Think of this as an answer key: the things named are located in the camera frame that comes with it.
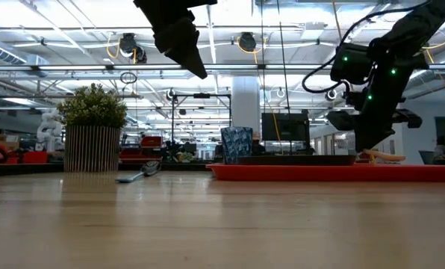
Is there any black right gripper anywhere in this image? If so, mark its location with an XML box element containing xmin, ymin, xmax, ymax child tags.
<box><xmin>326</xmin><ymin>80</ymin><xmax>423</xmax><ymax>152</ymax></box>

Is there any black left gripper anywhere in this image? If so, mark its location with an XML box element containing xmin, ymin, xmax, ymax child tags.
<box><xmin>133</xmin><ymin>0</ymin><xmax>218</xmax><ymax>80</ymax></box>

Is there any fork with orange handle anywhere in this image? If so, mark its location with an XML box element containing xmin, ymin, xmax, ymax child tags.
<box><xmin>362</xmin><ymin>148</ymin><xmax>407</xmax><ymax>164</ymax></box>

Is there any black round plate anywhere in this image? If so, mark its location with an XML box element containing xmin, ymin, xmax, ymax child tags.
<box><xmin>237</xmin><ymin>154</ymin><xmax>358</xmax><ymax>167</ymax></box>

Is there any dark patterned cup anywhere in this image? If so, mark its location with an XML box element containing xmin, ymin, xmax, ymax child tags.
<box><xmin>220</xmin><ymin>126</ymin><xmax>254</xmax><ymax>165</ymax></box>

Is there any spoon with blue handle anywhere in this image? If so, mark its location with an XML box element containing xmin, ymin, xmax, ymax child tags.
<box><xmin>114</xmin><ymin>160</ymin><xmax>163</xmax><ymax>184</ymax></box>

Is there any red plastic tray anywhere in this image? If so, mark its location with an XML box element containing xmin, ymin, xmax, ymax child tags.
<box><xmin>206</xmin><ymin>162</ymin><xmax>445</xmax><ymax>183</ymax></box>

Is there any grey bin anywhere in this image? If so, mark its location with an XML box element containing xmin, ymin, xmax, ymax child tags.
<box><xmin>418</xmin><ymin>149</ymin><xmax>435</xmax><ymax>165</ymax></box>

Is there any person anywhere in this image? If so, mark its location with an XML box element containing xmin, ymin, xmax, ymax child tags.
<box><xmin>251</xmin><ymin>131</ymin><xmax>267</xmax><ymax>156</ymax></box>
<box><xmin>433</xmin><ymin>135</ymin><xmax>445</xmax><ymax>158</ymax></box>

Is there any white building column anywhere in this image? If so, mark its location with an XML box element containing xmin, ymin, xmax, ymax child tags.
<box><xmin>231</xmin><ymin>76</ymin><xmax>261</xmax><ymax>132</ymax></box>

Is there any black background monitor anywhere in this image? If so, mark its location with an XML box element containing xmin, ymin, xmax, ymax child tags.
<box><xmin>261</xmin><ymin>112</ymin><xmax>311</xmax><ymax>142</ymax></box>

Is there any red background box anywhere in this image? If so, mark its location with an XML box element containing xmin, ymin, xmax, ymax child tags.
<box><xmin>140</xmin><ymin>135</ymin><xmax>164</xmax><ymax>149</ymax></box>

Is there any green artificial plant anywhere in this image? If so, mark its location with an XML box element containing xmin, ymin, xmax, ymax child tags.
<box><xmin>56</xmin><ymin>82</ymin><xmax>128</xmax><ymax>130</ymax></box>

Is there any ribbed plant pot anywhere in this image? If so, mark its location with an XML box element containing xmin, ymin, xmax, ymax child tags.
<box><xmin>63</xmin><ymin>125</ymin><xmax>122</xmax><ymax>173</ymax></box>

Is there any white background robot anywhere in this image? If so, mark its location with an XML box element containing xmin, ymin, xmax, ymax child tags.
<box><xmin>35</xmin><ymin>108</ymin><xmax>65</xmax><ymax>152</ymax></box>

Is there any red crate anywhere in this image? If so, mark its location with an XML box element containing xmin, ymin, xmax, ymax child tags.
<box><xmin>20</xmin><ymin>150</ymin><xmax>49</xmax><ymax>164</ymax></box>

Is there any brown cardboard box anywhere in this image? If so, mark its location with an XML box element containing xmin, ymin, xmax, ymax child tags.
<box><xmin>0</xmin><ymin>133</ymin><xmax>20</xmax><ymax>150</ymax></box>

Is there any black background frame rig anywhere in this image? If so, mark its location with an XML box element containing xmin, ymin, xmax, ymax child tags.
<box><xmin>171</xmin><ymin>93</ymin><xmax>232</xmax><ymax>150</ymax></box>

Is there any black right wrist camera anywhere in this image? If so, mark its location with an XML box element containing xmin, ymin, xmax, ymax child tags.
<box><xmin>329</xmin><ymin>42</ymin><xmax>375</xmax><ymax>85</ymax></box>

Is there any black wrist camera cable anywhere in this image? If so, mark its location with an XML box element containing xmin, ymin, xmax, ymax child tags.
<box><xmin>301</xmin><ymin>0</ymin><xmax>432</xmax><ymax>94</ymax></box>

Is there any black aluminium table frame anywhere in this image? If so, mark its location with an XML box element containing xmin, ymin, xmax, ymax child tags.
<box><xmin>0</xmin><ymin>162</ymin><xmax>211</xmax><ymax>177</ymax></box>

